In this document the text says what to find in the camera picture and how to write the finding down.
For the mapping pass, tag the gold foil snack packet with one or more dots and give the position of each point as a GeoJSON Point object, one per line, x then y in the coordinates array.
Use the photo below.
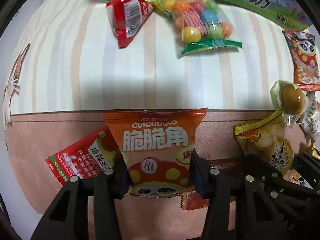
{"type": "Point", "coordinates": [313, 152]}

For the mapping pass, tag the red brown snack packet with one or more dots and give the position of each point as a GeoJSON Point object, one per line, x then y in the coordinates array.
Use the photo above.
{"type": "Point", "coordinates": [193, 202]}

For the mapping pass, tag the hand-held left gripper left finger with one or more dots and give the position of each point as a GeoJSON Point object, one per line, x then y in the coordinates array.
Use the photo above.
{"type": "Point", "coordinates": [123, 187]}

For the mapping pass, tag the yellow snack packet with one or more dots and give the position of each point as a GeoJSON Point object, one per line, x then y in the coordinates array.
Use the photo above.
{"type": "Point", "coordinates": [260, 140]}

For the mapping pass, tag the red white snack packet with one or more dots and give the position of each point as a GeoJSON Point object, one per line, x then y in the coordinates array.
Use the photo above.
{"type": "Point", "coordinates": [80, 155]}

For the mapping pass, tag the braised egg packet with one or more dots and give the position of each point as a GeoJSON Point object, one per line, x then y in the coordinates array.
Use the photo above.
{"type": "Point", "coordinates": [293, 97]}

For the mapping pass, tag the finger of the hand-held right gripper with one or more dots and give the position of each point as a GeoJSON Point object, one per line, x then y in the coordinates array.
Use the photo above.
{"type": "Point", "coordinates": [270, 170]}
{"type": "Point", "coordinates": [310, 170]}

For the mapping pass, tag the colourful candy ball bag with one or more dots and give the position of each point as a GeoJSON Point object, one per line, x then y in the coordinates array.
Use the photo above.
{"type": "Point", "coordinates": [200, 22]}

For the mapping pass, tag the orange mushroom panda snack packet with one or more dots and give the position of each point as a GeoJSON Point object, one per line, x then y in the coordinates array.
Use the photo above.
{"type": "Point", "coordinates": [155, 140]}

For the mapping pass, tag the striped cat print blanket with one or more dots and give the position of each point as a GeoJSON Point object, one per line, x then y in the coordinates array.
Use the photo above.
{"type": "Point", "coordinates": [100, 80]}

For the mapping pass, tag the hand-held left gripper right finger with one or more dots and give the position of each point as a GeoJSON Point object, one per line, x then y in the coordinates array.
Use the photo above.
{"type": "Point", "coordinates": [200, 183]}

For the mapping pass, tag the red triangular snack packet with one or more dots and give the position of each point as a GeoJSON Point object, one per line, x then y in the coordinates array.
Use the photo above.
{"type": "Point", "coordinates": [125, 17]}

